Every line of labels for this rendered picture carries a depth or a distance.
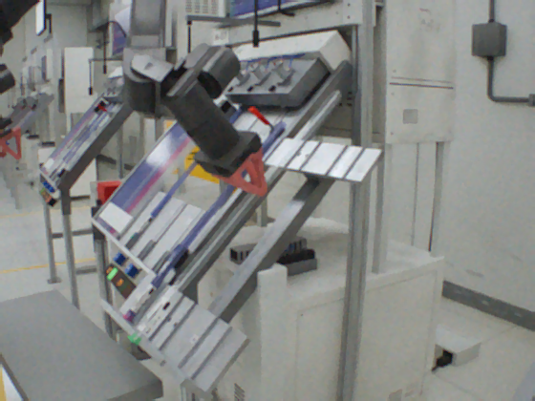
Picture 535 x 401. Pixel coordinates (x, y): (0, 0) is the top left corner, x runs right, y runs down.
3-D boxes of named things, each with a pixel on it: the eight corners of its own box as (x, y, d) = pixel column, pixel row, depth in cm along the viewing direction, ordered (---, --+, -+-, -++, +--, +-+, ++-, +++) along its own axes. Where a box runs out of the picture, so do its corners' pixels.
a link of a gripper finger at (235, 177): (259, 173, 81) (225, 130, 76) (288, 179, 75) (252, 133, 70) (232, 204, 79) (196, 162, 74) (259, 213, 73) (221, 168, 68)
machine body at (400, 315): (280, 485, 139) (284, 301, 126) (184, 381, 197) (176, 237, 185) (425, 413, 172) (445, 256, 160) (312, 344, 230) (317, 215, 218)
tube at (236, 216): (138, 346, 68) (132, 342, 67) (134, 342, 69) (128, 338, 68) (342, 95, 82) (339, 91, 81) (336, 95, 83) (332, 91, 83)
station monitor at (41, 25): (43, 31, 504) (42, -6, 496) (36, 38, 553) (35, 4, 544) (55, 31, 511) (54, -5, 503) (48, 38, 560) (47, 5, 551)
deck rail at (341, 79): (182, 303, 111) (163, 287, 108) (180, 299, 113) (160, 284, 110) (360, 77, 127) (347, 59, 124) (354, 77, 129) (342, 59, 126)
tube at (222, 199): (130, 322, 91) (126, 319, 90) (127, 319, 92) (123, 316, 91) (287, 125, 105) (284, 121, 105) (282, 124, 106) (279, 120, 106)
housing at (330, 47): (349, 91, 128) (318, 50, 121) (251, 91, 169) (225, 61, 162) (364, 70, 130) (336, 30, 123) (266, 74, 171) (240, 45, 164)
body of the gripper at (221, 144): (225, 137, 77) (198, 100, 74) (266, 141, 69) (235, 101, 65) (198, 167, 76) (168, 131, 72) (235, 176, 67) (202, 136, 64)
